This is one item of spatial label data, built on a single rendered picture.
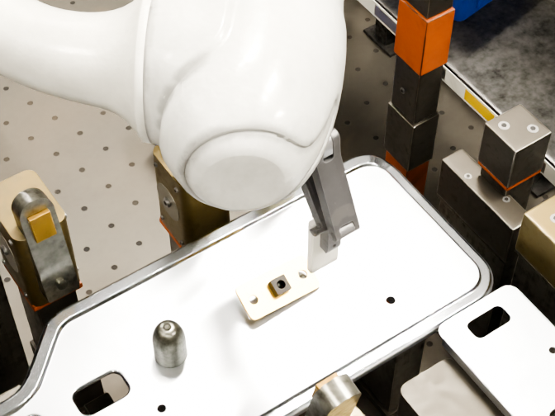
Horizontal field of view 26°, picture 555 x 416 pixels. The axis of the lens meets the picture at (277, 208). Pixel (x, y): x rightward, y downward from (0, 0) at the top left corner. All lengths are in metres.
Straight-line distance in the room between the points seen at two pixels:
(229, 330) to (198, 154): 0.51
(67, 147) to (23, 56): 0.99
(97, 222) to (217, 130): 0.99
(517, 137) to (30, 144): 0.78
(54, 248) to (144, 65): 0.51
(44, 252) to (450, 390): 0.42
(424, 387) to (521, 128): 0.29
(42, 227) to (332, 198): 0.33
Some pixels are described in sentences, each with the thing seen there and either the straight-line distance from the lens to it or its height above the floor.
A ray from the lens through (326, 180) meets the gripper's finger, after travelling 0.97.
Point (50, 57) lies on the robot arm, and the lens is 0.76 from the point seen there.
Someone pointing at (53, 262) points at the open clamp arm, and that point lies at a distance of 1.22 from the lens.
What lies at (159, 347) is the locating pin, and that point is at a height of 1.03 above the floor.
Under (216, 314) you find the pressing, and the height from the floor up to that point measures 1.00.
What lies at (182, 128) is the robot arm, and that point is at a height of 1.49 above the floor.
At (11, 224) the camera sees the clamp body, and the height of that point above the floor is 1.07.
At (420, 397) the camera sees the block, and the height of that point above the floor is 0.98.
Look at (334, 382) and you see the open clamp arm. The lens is 1.02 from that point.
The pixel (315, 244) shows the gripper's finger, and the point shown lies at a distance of 1.04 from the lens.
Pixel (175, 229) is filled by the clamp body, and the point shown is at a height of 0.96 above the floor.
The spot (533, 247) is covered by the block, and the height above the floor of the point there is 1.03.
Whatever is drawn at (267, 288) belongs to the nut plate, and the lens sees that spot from 1.20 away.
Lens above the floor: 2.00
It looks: 52 degrees down
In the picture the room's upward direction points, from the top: straight up
